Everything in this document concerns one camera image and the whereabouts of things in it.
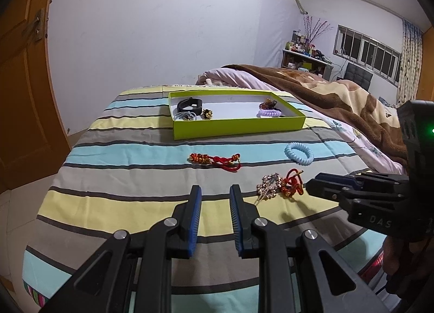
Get rhinestone hair clip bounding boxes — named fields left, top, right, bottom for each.
left=254, top=173, right=282, bottom=205

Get striped bedsheet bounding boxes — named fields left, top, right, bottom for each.
left=22, top=84, right=407, bottom=310

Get grey hair ties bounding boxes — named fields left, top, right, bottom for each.
left=174, top=111, right=200, bottom=122

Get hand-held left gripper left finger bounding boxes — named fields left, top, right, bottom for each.
left=41, top=185, right=203, bottom=313

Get red knotted cord charm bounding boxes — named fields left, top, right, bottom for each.
left=278, top=169, right=305, bottom=198

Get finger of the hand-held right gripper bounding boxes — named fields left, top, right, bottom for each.
left=306, top=178, right=358, bottom=203
left=316, top=172, right=381, bottom=188

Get green cardboard box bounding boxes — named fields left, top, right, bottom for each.
left=168, top=90, right=307, bottom=140

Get brown fleece blanket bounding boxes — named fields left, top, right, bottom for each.
left=222, top=64, right=409, bottom=167

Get row of bottles and jars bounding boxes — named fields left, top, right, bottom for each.
left=286, top=30, right=326, bottom=56

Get bare branch decoration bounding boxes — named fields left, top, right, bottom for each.
left=303, top=16, right=329, bottom=44

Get white shelf unit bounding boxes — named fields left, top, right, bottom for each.
left=281, top=49, right=334, bottom=81

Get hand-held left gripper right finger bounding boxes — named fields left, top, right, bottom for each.
left=229, top=184, right=390, bottom=313

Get blue spiral hair tie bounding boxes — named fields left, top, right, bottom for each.
left=284, top=142, right=314, bottom=166

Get black padded chair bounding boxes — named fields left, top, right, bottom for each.
left=344, top=63, right=374, bottom=91

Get person's right hand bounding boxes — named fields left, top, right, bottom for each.
left=381, top=236, right=431, bottom=300

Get red beaded bracelet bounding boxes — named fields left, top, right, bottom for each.
left=188, top=153, right=242, bottom=173

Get dotted window curtain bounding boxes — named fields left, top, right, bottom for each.
left=397, top=19, right=423, bottom=106

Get black wristband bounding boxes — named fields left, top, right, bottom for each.
left=177, top=97, right=204, bottom=113

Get barred window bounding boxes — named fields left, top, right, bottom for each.
left=334, top=25, right=402, bottom=88

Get orange wooden door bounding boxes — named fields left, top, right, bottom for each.
left=0, top=0, right=73, bottom=195

